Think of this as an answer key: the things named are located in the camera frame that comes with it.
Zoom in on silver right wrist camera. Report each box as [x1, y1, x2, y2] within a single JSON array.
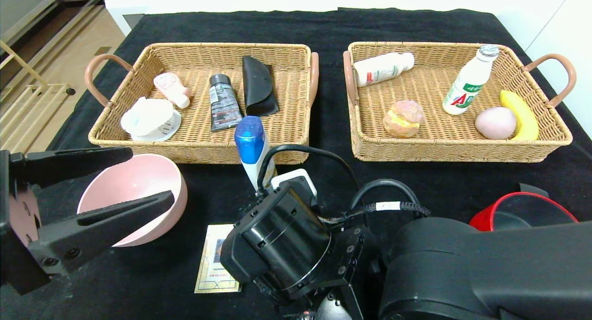
[[271, 169, 318, 205]]

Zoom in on grey metal shelf frame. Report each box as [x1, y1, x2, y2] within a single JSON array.
[[0, 0, 107, 50]]

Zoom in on small pink lotion bottle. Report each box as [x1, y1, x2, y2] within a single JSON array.
[[153, 72, 192, 109]]

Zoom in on white milk bottle silver cap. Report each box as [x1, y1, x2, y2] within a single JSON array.
[[443, 44, 500, 116]]

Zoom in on red pot black handles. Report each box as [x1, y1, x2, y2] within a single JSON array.
[[469, 184, 579, 231]]

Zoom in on white cabinet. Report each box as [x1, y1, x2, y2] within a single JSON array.
[[476, 0, 592, 140]]

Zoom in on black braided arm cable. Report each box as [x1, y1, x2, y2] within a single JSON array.
[[342, 179, 431, 221]]

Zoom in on black grey squeeze tube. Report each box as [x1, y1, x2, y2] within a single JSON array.
[[209, 74, 244, 132]]

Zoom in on pink bowl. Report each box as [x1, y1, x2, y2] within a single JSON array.
[[77, 154, 188, 247]]

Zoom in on white table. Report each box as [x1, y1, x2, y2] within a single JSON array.
[[105, 0, 500, 37]]

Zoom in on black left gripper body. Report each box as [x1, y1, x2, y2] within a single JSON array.
[[0, 149, 51, 296]]

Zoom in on beige metal rack on wheels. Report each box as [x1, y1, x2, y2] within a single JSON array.
[[0, 39, 78, 149]]

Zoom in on black camera cable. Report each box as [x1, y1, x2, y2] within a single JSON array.
[[257, 144, 361, 198]]

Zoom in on black soft pouch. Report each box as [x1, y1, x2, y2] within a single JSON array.
[[242, 55, 280, 117]]

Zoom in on white bottle blue cap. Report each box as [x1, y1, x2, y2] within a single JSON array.
[[234, 116, 278, 192]]

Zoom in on white plastic soap dish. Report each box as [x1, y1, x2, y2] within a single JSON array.
[[121, 97, 182, 142]]

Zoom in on dark table cloth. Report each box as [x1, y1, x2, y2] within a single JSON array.
[[0, 8, 592, 320]]

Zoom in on toy cream puff bun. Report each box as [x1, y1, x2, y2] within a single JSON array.
[[383, 100, 424, 139]]

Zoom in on pale pink toy egg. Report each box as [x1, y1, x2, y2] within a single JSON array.
[[475, 107, 517, 140]]

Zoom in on rectangular wicker basket brown handles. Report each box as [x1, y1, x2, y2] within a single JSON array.
[[84, 43, 320, 165], [343, 42, 577, 163]]

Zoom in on gold bordered card box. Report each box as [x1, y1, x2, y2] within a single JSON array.
[[195, 224, 242, 294]]

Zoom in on white bottle red green label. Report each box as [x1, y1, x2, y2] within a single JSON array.
[[353, 52, 415, 88]]

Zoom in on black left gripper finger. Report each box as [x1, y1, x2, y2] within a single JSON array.
[[10, 146, 133, 189], [28, 190, 175, 276]]

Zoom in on yellow toy banana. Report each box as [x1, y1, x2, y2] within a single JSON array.
[[499, 90, 540, 141]]

